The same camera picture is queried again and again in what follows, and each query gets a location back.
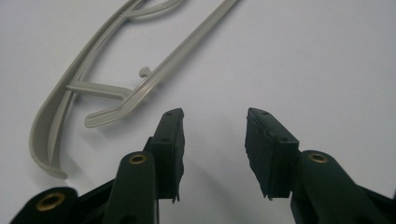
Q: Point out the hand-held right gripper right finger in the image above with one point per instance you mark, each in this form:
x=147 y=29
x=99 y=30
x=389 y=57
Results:
x=271 y=161

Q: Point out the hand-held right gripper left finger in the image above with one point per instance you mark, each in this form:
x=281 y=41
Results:
x=168 y=155

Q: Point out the grey plastic clothes hanger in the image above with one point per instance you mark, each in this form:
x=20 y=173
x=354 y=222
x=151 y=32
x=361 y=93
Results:
x=124 y=96

